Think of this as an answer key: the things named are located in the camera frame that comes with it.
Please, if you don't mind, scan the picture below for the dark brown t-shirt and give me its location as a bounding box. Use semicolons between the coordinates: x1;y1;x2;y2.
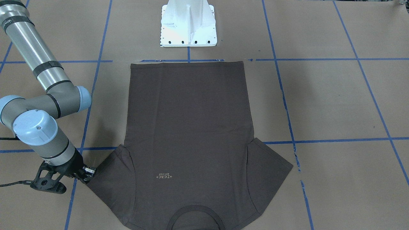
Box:
88;61;293;230

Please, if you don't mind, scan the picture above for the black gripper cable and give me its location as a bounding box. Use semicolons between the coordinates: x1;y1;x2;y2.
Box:
0;137;32;188

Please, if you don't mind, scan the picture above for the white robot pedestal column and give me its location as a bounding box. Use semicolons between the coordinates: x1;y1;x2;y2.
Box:
160;0;218;48

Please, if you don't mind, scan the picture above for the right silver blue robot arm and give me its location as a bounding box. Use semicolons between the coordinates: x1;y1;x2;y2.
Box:
0;0;96;194

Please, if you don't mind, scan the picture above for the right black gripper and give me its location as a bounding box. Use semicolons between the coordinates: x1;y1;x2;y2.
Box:
31;150;96;194

